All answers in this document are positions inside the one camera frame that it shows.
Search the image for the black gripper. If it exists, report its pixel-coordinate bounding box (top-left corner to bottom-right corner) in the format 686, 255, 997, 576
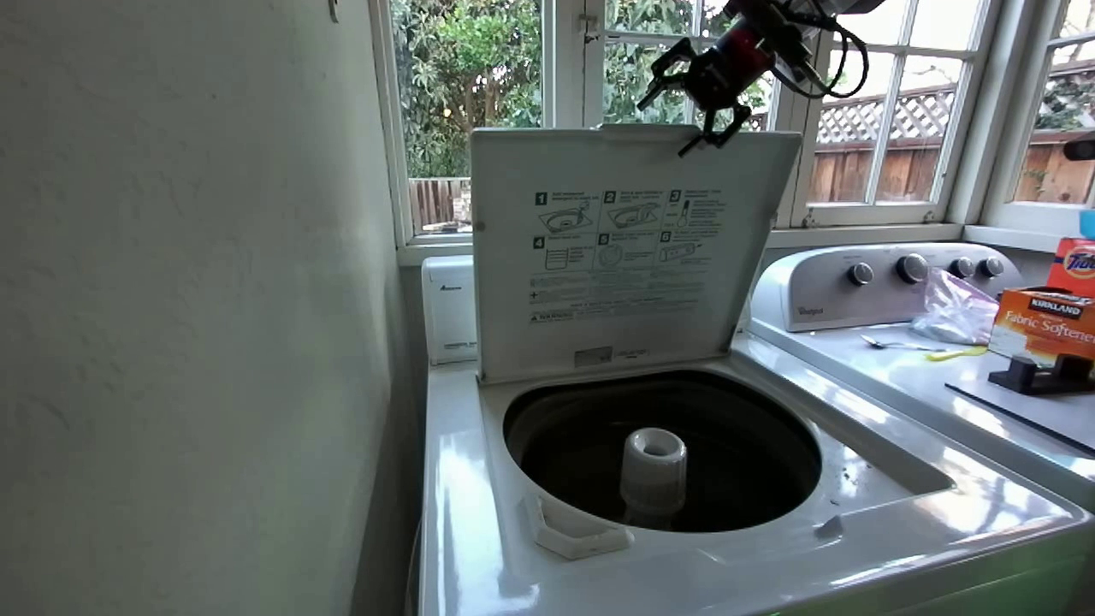
638, 18, 784, 161

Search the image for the white washer lid with instructions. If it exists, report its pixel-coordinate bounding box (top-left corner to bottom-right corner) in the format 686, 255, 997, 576
470, 122, 805, 385

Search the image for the dark wash drum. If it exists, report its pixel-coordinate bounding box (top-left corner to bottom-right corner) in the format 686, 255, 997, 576
502, 368, 825, 537

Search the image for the white top-load washing machine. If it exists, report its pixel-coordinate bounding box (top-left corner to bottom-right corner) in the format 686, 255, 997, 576
415, 244, 1095, 616

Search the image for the white washer agitator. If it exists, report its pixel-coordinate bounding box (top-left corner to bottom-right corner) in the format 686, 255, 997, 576
616, 425, 691, 530

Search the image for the white bleach dispenser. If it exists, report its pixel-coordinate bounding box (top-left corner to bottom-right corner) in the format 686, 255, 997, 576
530, 495, 634, 566

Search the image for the yellow small item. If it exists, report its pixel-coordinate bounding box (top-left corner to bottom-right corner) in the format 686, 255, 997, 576
924, 341, 992, 365

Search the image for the white dryer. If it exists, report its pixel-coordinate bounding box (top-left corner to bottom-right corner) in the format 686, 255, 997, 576
746, 239, 1095, 510

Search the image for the clear plastic bag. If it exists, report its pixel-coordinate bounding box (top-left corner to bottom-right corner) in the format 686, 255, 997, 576
912, 266, 1003, 344

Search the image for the large grey dryer knob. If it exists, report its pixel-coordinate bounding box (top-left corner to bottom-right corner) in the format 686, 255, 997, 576
895, 251, 930, 288

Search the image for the black stand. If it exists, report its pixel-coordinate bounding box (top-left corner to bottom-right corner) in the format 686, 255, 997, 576
987, 353, 1095, 399

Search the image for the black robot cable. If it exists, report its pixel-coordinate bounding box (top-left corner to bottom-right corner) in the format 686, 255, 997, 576
784, 10, 874, 102

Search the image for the brown wooden fence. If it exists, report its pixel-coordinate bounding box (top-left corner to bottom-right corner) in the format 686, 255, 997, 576
408, 60, 1095, 232

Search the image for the red box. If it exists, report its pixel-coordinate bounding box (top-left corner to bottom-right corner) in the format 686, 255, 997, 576
1045, 237, 1095, 301

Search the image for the orange dryer sheet box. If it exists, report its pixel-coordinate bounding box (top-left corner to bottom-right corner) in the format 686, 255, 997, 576
987, 284, 1095, 365

